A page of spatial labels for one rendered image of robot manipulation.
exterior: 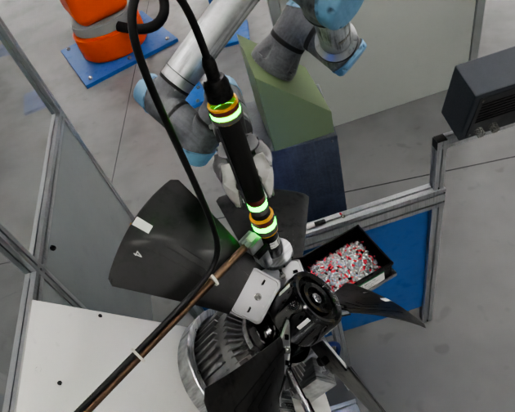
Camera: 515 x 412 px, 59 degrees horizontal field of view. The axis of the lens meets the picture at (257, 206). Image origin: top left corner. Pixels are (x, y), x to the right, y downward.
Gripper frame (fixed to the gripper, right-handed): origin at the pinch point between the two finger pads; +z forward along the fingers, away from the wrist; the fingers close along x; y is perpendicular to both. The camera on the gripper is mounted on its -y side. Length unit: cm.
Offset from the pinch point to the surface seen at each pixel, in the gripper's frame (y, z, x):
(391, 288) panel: 112, -40, -38
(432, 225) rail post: 77, -38, -52
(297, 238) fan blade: 28.8, -11.5, -6.0
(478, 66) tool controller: 21, -40, -62
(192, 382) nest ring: 31.9, 11.5, 22.0
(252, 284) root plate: 20.3, 2.4, 5.4
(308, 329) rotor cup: 25.0, 11.9, -1.9
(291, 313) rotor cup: 22.6, 9.2, 0.1
